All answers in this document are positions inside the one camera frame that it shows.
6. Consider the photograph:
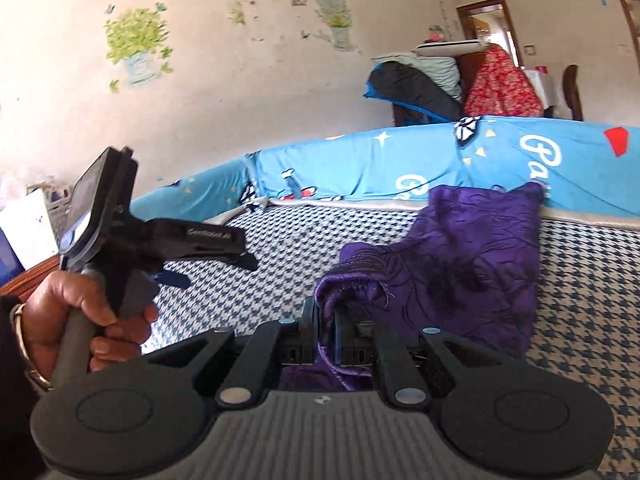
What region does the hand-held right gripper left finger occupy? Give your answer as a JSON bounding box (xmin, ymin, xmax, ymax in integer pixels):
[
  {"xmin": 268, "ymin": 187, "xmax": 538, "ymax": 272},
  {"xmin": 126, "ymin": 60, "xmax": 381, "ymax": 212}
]
[{"xmin": 141, "ymin": 297, "xmax": 332, "ymax": 408}]

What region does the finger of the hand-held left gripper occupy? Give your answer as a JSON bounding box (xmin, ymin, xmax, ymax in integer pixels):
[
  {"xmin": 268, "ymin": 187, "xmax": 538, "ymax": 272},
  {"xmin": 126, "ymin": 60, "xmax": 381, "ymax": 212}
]
[
  {"xmin": 151, "ymin": 269, "xmax": 192, "ymax": 291},
  {"xmin": 199, "ymin": 249, "xmax": 259, "ymax": 273}
]

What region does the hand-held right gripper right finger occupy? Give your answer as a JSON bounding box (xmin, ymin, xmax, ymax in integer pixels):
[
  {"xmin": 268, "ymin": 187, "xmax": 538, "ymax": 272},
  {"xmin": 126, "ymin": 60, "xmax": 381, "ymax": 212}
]
[{"xmin": 332, "ymin": 306, "xmax": 504, "ymax": 408}]

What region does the purple floral garment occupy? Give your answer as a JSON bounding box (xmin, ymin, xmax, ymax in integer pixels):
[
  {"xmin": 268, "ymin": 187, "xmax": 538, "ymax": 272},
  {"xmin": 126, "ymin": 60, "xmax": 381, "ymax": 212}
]
[{"xmin": 277, "ymin": 182, "xmax": 547, "ymax": 394}]

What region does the person's left hand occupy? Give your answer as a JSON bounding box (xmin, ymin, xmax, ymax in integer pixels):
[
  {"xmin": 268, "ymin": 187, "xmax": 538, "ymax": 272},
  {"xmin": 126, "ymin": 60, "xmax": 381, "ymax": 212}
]
[{"xmin": 21, "ymin": 259, "xmax": 161, "ymax": 385}]

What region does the white paper board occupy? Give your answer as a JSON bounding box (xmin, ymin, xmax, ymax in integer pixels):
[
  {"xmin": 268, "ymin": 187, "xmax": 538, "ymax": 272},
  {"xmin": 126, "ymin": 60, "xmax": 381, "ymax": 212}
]
[{"xmin": 0, "ymin": 191, "xmax": 62, "ymax": 272}]

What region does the metal bangle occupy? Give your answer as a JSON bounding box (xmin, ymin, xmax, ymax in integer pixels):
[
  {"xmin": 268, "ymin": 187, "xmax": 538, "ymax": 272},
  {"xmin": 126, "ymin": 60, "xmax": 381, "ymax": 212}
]
[{"xmin": 12, "ymin": 302, "xmax": 54, "ymax": 392}]

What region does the blue printed sofa cover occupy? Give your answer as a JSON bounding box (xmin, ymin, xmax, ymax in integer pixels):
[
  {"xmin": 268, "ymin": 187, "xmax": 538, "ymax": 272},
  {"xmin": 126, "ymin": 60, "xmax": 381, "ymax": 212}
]
[{"xmin": 129, "ymin": 115, "xmax": 640, "ymax": 234}]

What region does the houndstooth sofa seat cushion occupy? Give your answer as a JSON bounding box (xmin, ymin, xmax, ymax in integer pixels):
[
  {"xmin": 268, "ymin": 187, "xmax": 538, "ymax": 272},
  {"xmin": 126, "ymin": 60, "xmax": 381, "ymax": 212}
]
[{"xmin": 145, "ymin": 197, "xmax": 640, "ymax": 480}]

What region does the black and blue jacket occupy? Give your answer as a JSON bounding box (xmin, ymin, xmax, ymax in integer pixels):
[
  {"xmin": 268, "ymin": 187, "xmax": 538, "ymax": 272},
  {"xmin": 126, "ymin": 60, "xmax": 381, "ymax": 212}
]
[{"xmin": 363, "ymin": 62, "xmax": 464, "ymax": 124}]

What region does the grey-green pillow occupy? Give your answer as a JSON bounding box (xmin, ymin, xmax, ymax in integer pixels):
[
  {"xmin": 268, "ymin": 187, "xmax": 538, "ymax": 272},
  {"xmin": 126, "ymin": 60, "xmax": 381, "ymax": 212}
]
[{"xmin": 372, "ymin": 52, "xmax": 464, "ymax": 102}]

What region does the white pillow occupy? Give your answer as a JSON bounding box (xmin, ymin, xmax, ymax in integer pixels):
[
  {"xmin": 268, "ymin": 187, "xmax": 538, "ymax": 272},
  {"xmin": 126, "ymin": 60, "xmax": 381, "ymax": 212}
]
[{"xmin": 414, "ymin": 37, "xmax": 489, "ymax": 59}]

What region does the red floral cloth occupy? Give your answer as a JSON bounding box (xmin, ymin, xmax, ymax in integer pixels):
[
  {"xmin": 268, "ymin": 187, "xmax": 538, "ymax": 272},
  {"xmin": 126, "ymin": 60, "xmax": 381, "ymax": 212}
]
[{"xmin": 462, "ymin": 44, "xmax": 544, "ymax": 119}]

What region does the table with white cloth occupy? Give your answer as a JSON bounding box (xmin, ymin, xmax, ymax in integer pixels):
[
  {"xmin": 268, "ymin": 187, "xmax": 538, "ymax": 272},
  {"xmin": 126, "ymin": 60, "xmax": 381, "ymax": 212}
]
[{"xmin": 522, "ymin": 67, "xmax": 559, "ymax": 119}]

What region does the dark wooden chair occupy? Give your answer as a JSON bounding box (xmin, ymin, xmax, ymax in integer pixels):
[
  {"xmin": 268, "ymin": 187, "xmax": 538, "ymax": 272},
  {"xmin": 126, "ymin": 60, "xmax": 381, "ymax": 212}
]
[{"xmin": 562, "ymin": 63, "xmax": 584, "ymax": 122}]

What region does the green plant wall sticker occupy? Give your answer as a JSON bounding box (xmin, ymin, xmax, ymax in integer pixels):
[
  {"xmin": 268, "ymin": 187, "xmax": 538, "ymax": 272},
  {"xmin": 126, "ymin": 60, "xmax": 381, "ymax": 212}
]
[{"xmin": 101, "ymin": 2, "xmax": 174, "ymax": 94}]

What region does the lavender pot wall sticker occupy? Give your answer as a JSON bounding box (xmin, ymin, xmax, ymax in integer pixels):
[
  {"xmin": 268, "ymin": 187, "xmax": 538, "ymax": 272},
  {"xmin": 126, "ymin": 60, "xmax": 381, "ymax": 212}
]
[{"xmin": 314, "ymin": 0, "xmax": 362, "ymax": 54}]

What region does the wooden door frame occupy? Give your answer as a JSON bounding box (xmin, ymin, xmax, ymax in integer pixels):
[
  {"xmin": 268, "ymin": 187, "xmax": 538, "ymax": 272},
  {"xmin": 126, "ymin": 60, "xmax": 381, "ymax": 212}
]
[{"xmin": 455, "ymin": 0, "xmax": 524, "ymax": 69}]

